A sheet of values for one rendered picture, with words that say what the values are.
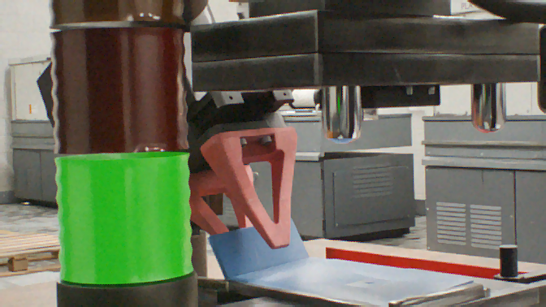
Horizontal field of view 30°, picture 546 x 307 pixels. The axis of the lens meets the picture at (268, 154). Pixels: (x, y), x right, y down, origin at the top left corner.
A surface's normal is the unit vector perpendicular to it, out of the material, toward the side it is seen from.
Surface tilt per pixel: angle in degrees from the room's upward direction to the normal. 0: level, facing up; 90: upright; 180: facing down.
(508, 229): 90
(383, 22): 90
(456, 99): 90
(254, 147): 61
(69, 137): 104
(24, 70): 90
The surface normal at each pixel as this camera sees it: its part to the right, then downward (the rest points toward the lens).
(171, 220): 0.78, 0.25
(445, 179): -0.79, 0.06
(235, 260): 0.53, -0.48
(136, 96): 0.38, 0.28
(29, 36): 0.61, 0.03
